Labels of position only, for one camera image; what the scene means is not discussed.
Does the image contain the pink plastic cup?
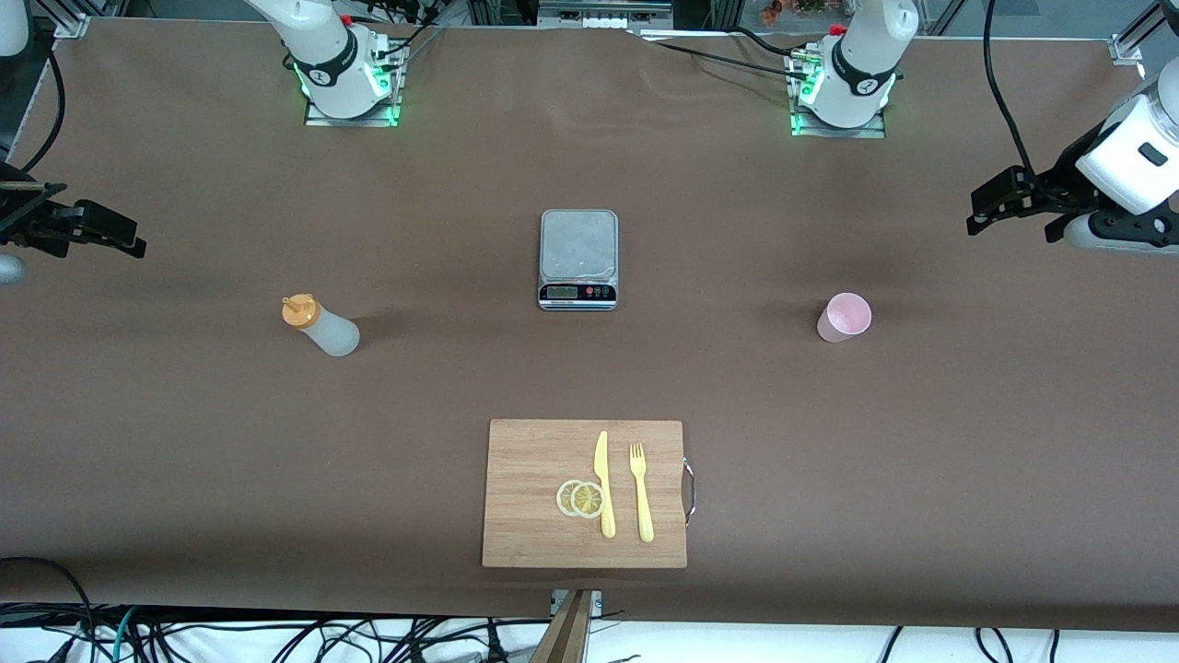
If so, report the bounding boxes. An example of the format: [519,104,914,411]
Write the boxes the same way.
[817,293,872,343]

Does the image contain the translucent sauce bottle orange cap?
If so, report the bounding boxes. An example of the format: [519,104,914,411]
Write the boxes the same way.
[282,294,361,358]

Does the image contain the brown table cover sheet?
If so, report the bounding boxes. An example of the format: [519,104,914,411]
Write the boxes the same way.
[0,17,1179,633]

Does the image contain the silver digital kitchen scale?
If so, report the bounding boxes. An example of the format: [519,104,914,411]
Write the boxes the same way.
[538,209,620,312]

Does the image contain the yellow plastic fork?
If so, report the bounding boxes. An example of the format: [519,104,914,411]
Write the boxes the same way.
[629,442,655,543]

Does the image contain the yellow plastic knife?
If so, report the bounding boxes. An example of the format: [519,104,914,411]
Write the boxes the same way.
[594,430,616,540]

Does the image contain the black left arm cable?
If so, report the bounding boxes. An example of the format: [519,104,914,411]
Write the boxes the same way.
[983,0,1037,176]

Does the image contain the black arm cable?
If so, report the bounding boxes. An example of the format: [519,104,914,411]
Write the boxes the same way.
[983,0,1037,176]
[18,51,68,172]

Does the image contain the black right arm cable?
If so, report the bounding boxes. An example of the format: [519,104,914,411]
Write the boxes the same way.
[18,51,68,172]

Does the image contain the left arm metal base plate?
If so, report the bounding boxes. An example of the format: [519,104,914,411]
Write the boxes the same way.
[790,55,887,139]

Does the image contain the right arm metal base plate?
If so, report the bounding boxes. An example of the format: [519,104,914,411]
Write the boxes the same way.
[304,41,403,128]

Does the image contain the short black tabletop cable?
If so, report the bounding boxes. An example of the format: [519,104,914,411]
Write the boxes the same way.
[732,26,798,58]

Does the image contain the long black tabletop cable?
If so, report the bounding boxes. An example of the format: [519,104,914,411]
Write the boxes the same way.
[645,39,802,80]

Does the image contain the black looped floor cable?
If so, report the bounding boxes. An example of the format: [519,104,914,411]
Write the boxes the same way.
[0,556,98,663]

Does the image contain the teal floor cable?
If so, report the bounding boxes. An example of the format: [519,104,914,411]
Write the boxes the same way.
[109,606,141,663]

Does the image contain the wooden cutting board metal handle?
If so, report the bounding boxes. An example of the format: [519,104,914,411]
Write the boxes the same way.
[482,419,696,569]

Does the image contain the aluminium frame post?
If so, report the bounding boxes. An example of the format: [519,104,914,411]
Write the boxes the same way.
[530,589,604,663]

